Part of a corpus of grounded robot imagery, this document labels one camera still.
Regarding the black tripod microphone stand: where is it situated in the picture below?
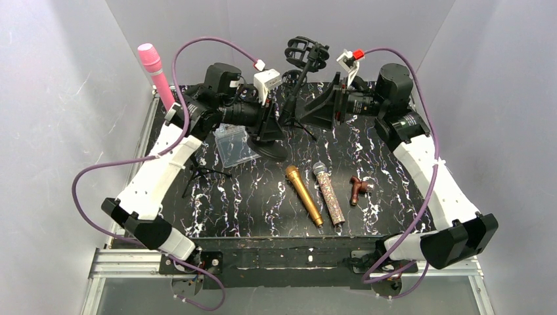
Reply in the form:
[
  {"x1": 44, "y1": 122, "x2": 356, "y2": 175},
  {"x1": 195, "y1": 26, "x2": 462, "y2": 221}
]
[{"x1": 278, "y1": 70, "x2": 317, "y2": 141}]

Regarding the gold microphone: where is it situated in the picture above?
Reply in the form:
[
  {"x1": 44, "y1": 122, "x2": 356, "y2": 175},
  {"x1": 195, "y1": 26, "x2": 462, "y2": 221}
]
[{"x1": 285, "y1": 165, "x2": 323, "y2": 228}]

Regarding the black round-base microphone stand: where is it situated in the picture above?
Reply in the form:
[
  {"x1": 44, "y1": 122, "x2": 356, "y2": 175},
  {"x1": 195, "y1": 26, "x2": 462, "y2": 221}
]
[{"x1": 246, "y1": 36, "x2": 330, "y2": 162}]

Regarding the small black tripod stand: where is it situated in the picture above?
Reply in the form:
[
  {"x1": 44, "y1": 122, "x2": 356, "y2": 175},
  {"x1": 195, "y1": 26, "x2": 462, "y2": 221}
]
[{"x1": 181, "y1": 156, "x2": 233, "y2": 198}]

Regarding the glitter silver-head microphone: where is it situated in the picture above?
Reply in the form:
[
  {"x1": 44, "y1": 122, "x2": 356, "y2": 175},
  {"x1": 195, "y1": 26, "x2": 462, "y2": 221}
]
[{"x1": 312, "y1": 161, "x2": 345, "y2": 226}]

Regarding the pink microphone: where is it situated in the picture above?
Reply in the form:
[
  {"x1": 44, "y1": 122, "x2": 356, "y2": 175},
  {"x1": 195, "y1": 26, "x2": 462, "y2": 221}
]
[{"x1": 137, "y1": 43, "x2": 175, "y2": 111}]

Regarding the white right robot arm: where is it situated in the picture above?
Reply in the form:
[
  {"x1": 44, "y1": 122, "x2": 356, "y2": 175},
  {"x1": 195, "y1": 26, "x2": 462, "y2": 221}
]
[{"x1": 301, "y1": 63, "x2": 499, "y2": 270}]

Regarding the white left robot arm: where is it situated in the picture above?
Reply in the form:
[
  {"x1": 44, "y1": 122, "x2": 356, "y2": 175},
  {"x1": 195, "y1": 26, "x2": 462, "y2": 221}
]
[{"x1": 101, "y1": 62, "x2": 286, "y2": 261}]

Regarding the clear plastic screw box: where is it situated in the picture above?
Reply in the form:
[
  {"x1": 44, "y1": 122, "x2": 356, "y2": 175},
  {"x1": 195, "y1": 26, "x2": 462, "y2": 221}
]
[{"x1": 213, "y1": 124, "x2": 260, "y2": 168}]

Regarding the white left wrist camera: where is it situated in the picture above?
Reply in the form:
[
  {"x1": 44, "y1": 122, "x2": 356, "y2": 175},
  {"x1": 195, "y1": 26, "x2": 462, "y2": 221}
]
[{"x1": 254, "y1": 69, "x2": 282, "y2": 105}]

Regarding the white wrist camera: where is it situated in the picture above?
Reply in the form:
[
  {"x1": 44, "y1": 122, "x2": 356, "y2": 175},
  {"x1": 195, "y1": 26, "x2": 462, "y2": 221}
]
[
  {"x1": 254, "y1": 69, "x2": 282, "y2": 105},
  {"x1": 336, "y1": 49, "x2": 365, "y2": 86}
]

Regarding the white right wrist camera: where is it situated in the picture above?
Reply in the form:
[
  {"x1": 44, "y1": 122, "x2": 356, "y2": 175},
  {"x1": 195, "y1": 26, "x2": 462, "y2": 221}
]
[{"x1": 336, "y1": 49, "x2": 365, "y2": 86}]

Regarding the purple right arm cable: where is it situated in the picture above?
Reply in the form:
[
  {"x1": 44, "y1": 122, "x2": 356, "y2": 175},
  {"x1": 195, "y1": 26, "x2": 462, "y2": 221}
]
[{"x1": 359, "y1": 47, "x2": 440, "y2": 301}]

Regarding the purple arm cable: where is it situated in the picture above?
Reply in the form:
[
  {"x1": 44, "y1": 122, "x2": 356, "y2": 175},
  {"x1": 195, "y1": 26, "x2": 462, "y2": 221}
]
[
  {"x1": 72, "y1": 37, "x2": 266, "y2": 312},
  {"x1": 359, "y1": 47, "x2": 440, "y2": 301}
]

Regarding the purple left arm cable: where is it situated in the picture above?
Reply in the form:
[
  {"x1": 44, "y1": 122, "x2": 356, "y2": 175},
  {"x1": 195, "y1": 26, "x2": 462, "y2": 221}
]
[{"x1": 72, "y1": 37, "x2": 266, "y2": 312}]

